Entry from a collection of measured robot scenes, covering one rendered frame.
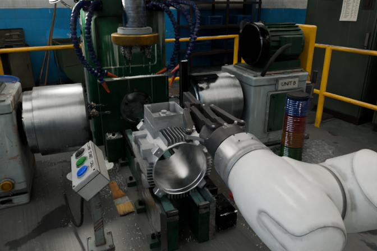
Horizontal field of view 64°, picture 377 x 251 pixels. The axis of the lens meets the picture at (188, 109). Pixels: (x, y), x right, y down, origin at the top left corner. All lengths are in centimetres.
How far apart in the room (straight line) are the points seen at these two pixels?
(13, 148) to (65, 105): 21
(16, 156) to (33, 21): 525
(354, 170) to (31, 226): 91
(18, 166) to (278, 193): 90
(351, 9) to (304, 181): 387
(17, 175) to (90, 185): 45
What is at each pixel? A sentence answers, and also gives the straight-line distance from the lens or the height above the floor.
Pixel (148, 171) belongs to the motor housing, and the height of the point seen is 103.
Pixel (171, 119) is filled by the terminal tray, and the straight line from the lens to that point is 86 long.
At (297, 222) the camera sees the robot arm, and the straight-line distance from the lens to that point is 39.
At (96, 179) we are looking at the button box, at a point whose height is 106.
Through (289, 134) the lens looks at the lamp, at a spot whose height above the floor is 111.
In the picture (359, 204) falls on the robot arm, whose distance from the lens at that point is 50.
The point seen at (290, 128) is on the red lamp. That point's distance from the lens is 84.
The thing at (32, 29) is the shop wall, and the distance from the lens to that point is 627.
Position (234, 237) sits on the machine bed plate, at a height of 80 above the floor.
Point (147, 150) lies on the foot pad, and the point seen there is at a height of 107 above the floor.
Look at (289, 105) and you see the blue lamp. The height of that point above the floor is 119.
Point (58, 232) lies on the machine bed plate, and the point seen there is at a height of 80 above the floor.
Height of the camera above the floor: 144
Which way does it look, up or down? 19 degrees down
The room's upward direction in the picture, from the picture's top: straight up
